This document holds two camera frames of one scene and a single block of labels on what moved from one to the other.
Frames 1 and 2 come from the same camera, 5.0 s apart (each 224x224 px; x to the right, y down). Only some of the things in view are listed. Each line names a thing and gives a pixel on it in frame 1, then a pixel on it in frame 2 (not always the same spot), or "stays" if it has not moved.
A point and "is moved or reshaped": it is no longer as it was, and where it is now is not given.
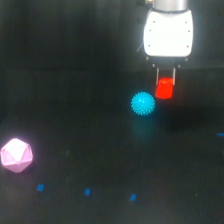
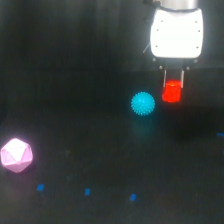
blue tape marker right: [133, 197] stays
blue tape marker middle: [87, 192] stays
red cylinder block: [164, 89] is moved or reshaped
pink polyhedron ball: [16, 155] stays
